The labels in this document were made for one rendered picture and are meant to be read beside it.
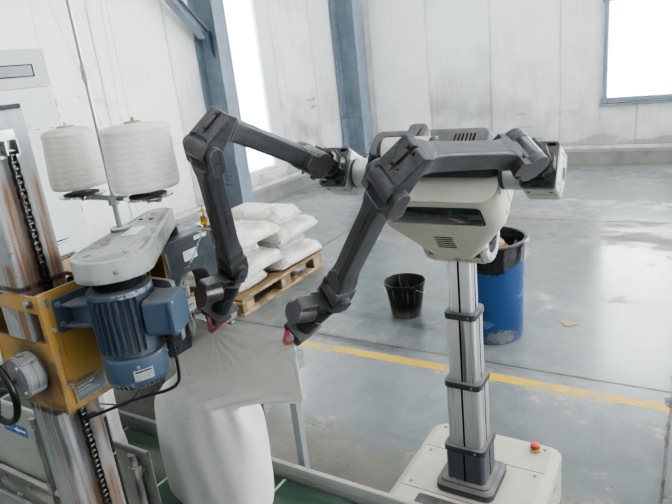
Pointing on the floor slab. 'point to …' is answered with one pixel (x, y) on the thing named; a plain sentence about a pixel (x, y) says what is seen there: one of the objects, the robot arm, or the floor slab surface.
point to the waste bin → (503, 289)
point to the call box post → (299, 434)
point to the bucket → (405, 294)
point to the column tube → (76, 460)
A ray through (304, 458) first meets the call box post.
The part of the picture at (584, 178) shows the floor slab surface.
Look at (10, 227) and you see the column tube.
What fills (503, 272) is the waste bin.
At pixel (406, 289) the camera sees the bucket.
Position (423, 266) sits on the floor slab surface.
